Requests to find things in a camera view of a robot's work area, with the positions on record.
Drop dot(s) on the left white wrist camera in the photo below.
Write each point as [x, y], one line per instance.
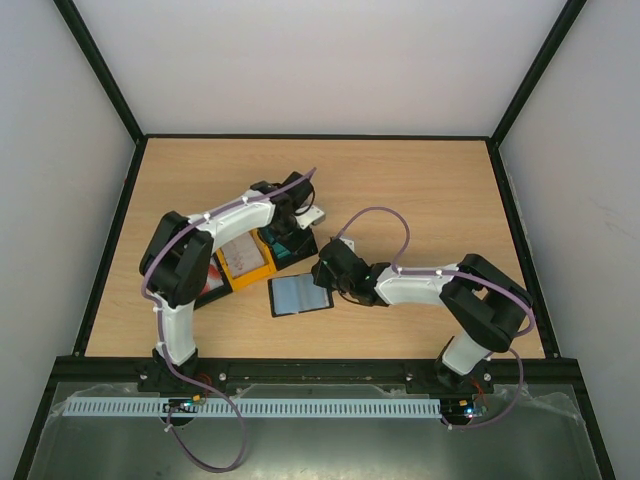
[313, 216]

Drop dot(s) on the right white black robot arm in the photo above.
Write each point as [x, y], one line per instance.
[490, 307]

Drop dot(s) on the light blue slotted cable duct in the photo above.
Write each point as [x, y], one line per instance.
[254, 408]

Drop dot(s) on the teal cards stack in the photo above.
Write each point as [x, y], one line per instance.
[278, 251]

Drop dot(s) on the yellow bin with white cards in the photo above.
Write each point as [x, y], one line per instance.
[250, 278]

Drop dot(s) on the black card holder wallet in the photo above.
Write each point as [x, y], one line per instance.
[296, 294]

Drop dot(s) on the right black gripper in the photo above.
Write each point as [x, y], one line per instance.
[323, 270]

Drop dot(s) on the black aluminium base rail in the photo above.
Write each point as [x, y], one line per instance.
[416, 376]

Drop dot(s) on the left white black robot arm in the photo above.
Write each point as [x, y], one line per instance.
[176, 262]

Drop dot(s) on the red white cards stack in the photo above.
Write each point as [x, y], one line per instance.
[214, 280]

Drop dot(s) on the black bin with teal cards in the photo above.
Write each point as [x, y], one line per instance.
[308, 249]

